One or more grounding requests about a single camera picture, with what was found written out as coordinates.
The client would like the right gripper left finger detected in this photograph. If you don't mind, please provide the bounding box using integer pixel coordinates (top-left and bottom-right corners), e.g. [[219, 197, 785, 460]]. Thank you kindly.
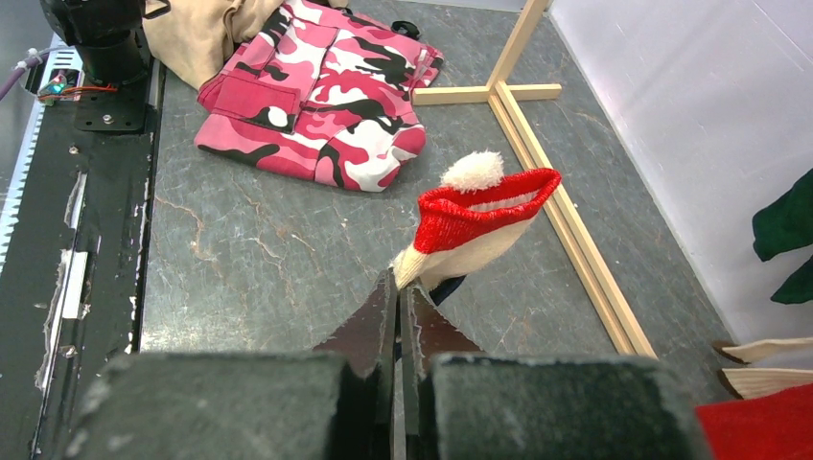
[[58, 270, 397, 459]]

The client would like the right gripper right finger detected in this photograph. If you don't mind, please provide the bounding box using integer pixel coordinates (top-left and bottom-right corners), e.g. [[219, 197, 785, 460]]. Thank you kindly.
[[400, 284, 711, 459]]

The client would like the navy santa hat sock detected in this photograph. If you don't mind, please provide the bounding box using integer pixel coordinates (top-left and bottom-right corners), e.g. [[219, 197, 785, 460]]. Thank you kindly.
[[391, 151, 561, 289]]

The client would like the red santa sock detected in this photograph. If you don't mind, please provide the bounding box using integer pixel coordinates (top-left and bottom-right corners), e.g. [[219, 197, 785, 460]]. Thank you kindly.
[[695, 384, 812, 460]]

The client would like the wooden hanger stand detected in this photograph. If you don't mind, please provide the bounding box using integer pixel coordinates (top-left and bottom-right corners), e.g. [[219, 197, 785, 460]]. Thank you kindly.
[[395, 1, 656, 357]]

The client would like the pink camouflage cloth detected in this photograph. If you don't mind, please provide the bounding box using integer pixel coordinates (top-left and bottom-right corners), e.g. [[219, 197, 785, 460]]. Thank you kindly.
[[195, 1, 444, 193]]

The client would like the dark green sock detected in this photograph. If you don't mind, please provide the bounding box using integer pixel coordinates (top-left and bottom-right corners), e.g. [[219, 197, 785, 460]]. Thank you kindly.
[[752, 170, 812, 305]]

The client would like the beige cloth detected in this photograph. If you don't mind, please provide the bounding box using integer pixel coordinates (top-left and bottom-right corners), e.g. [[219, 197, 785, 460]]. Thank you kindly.
[[142, 0, 351, 90]]

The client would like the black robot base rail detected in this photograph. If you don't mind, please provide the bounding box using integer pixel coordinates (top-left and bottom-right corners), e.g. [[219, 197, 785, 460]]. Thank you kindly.
[[1, 38, 164, 459]]

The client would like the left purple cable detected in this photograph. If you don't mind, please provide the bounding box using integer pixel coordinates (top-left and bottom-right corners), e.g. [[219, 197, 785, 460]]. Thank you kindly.
[[0, 47, 71, 103]]

